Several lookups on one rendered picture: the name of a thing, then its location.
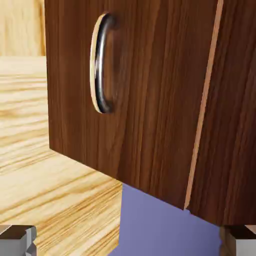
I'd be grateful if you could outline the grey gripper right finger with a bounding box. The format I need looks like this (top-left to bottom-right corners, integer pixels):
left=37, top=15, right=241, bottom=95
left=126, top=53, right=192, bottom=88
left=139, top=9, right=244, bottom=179
left=219, top=224, right=256, bottom=256

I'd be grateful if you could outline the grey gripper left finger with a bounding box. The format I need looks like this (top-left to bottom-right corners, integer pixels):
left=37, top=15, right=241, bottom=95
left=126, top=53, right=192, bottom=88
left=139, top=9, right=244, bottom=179
left=0, top=224, right=38, bottom=256

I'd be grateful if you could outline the dark wood drawer front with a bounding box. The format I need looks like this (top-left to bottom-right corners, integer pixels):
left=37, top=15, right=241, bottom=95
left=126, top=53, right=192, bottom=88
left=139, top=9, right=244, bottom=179
left=187, top=0, right=256, bottom=227
left=44, top=0, right=219, bottom=211

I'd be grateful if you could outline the dark wood cabinet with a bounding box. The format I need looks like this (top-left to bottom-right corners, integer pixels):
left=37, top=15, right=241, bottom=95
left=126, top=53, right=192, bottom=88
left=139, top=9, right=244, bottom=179
left=44, top=0, right=256, bottom=227

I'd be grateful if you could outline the curved silver metal handle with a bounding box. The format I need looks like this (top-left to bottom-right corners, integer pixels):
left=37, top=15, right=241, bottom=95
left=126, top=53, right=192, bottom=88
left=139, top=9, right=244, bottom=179
left=89, top=12, right=119, bottom=115

